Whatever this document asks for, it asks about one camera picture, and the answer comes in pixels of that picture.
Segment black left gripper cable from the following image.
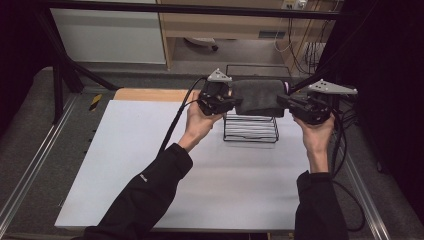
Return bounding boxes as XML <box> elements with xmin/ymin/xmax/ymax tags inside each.
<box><xmin>157</xmin><ymin>77</ymin><xmax>208</xmax><ymax>155</ymax></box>

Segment yellow black floor tape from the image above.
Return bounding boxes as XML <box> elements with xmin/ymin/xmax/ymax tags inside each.
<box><xmin>88</xmin><ymin>93</ymin><xmax>103</xmax><ymax>113</ymax></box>

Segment office chair base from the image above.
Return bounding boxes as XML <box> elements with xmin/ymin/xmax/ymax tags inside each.
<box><xmin>183</xmin><ymin>36</ymin><xmax>220</xmax><ymax>53</ymax></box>

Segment wooden desk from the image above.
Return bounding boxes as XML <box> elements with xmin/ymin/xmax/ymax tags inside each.
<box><xmin>156</xmin><ymin>0</ymin><xmax>344</xmax><ymax>72</ymax></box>

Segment white table cover board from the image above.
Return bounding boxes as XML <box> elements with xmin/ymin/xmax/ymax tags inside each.
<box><xmin>54</xmin><ymin>99</ymin><xmax>313</xmax><ymax>232</ymax></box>

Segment dark grey towel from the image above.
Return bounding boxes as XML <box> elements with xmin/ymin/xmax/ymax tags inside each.
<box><xmin>231</xmin><ymin>79</ymin><xmax>288</xmax><ymax>119</ymax></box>

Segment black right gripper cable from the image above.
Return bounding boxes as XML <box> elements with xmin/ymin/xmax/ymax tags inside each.
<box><xmin>329</xmin><ymin>109</ymin><xmax>366</xmax><ymax>233</ymax></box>

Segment aluminium floor rail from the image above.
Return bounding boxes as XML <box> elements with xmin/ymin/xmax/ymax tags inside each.
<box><xmin>333</xmin><ymin>133</ymin><xmax>392</xmax><ymax>240</ymax></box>
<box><xmin>0</xmin><ymin>94</ymin><xmax>82</xmax><ymax>231</ymax></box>

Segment white power strip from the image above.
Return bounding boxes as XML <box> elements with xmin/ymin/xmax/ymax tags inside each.
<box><xmin>281</xmin><ymin>0</ymin><xmax>308</xmax><ymax>11</ymax></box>

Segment hanging desk cables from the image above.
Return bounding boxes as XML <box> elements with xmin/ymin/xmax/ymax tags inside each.
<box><xmin>273</xmin><ymin>14</ymin><xmax>334</xmax><ymax>76</ymax></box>

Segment black metal frame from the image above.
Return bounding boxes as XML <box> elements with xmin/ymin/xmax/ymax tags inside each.
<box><xmin>31</xmin><ymin>0</ymin><xmax>349</xmax><ymax>133</ymax></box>

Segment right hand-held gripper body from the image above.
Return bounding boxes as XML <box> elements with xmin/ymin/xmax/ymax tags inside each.
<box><xmin>287</xmin><ymin>78</ymin><xmax>359</xmax><ymax>126</ymax></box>

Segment bundle of black floor cables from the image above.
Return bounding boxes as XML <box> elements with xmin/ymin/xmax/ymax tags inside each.
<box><xmin>333</xmin><ymin>93</ymin><xmax>360</xmax><ymax>145</ymax></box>

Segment black wire rack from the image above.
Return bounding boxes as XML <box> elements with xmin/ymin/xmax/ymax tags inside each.
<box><xmin>222</xmin><ymin>63</ymin><xmax>296</xmax><ymax>144</ymax></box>

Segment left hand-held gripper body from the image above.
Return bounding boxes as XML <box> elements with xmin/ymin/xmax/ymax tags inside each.
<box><xmin>197</xmin><ymin>68</ymin><xmax>236</xmax><ymax>117</ymax></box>

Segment white cabinet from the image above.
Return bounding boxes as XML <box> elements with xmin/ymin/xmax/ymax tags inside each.
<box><xmin>50</xmin><ymin>0</ymin><xmax>167</xmax><ymax>65</ymax></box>

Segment person's right hand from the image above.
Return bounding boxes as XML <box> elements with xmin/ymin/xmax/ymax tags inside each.
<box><xmin>293</xmin><ymin>112</ymin><xmax>336</xmax><ymax>154</ymax></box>

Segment person's left hand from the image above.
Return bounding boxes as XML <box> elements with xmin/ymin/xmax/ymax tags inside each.
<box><xmin>177</xmin><ymin>90</ymin><xmax>225</xmax><ymax>153</ymax></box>

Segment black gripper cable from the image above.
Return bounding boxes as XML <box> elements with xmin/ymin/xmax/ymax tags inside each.
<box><xmin>329</xmin><ymin>109</ymin><xmax>366</xmax><ymax>233</ymax></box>
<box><xmin>157</xmin><ymin>77</ymin><xmax>208</xmax><ymax>155</ymax></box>

